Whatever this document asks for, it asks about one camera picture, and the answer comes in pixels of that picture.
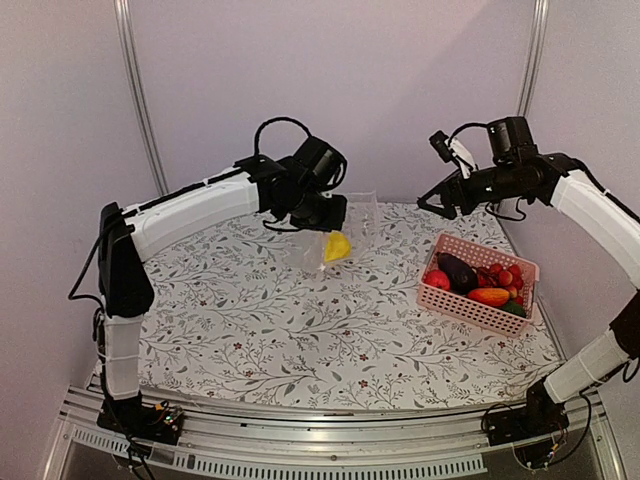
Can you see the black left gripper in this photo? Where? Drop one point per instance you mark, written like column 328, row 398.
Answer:
column 335, row 220

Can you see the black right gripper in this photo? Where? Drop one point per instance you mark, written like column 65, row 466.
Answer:
column 445, row 189

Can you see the clear zip top bag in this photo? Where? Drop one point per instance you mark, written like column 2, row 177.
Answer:
column 315, row 251

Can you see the yellow toy pepper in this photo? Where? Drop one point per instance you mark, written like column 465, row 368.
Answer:
column 337, row 247

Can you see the red toy apple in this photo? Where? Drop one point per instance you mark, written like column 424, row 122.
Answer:
column 437, row 279

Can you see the purple toy eggplant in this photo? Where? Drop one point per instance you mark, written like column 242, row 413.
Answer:
column 463, row 279

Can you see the red toy lychee bunch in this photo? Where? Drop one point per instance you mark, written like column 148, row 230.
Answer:
column 497, row 276

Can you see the orange toy mango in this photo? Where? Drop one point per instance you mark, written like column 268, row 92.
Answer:
column 493, row 297

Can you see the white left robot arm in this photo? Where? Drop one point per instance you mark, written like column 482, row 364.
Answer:
column 297, row 188

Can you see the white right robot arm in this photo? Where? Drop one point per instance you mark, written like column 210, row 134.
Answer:
column 564, row 183

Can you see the pink plastic basket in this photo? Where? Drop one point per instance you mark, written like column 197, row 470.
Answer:
column 459, row 306

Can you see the floral white table mat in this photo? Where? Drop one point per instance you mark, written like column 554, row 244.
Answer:
column 234, row 318

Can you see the dark green toy avocado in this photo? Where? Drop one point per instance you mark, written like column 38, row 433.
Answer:
column 514, row 308

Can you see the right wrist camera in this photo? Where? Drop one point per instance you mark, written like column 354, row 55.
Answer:
column 451, row 150

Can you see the right aluminium frame post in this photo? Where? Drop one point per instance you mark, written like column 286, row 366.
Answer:
column 533, row 57

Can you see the aluminium frame post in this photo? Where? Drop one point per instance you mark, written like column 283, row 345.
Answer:
column 136, row 86
column 533, row 57

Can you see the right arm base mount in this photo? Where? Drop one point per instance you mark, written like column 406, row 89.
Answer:
column 504, row 424

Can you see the front aluminium rail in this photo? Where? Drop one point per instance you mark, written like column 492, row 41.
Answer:
column 235, row 440

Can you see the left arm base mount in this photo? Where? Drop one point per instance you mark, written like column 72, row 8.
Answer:
column 161, row 423

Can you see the left aluminium frame post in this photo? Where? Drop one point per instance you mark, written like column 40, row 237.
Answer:
column 136, row 86

